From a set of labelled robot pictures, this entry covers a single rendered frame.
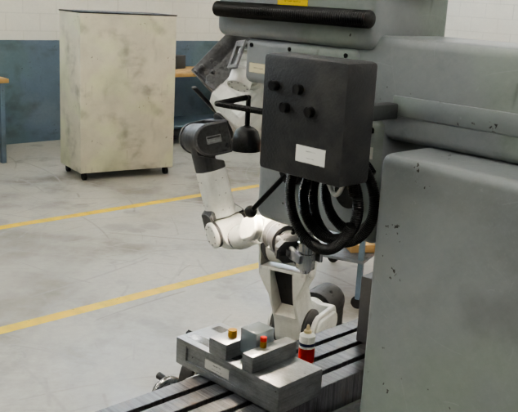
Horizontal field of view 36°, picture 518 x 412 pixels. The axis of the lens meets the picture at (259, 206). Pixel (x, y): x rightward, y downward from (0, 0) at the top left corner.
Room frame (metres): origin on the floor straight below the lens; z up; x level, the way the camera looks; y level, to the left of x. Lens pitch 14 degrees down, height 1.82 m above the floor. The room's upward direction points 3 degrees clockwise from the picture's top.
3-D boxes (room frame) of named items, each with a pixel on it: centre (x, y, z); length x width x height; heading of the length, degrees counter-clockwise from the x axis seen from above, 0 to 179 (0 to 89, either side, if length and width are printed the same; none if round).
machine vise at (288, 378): (1.79, 0.01, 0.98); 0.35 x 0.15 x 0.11; 46
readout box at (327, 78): (1.42, -0.09, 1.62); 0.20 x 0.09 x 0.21; 44
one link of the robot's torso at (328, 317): (2.77, -0.18, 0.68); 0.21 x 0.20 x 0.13; 152
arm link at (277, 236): (1.95, -0.09, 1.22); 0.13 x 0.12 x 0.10; 112
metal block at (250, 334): (1.77, -0.01, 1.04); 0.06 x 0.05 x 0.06; 136
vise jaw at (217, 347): (1.80, 0.03, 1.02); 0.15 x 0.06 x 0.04; 136
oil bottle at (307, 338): (1.88, -0.14, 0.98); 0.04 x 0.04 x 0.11
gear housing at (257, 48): (1.84, -0.15, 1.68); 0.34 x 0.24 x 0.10; 44
